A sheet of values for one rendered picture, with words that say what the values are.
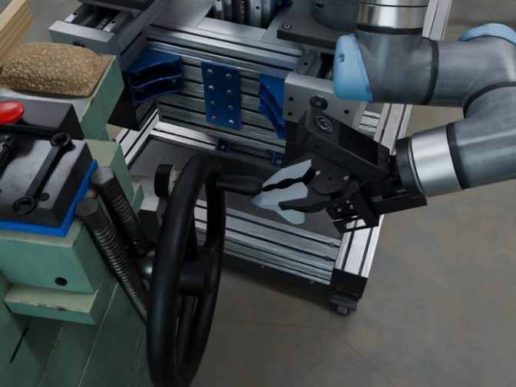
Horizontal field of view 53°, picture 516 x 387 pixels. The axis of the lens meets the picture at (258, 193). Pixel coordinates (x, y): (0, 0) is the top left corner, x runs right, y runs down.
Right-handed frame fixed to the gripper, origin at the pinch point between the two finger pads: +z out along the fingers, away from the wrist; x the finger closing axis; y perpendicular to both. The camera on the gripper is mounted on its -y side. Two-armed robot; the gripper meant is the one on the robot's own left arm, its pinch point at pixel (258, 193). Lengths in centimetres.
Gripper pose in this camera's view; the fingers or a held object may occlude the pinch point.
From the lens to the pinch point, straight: 66.9
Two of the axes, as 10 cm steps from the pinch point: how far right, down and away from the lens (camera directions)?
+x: 1.5, -7.6, 6.3
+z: -8.5, 2.2, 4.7
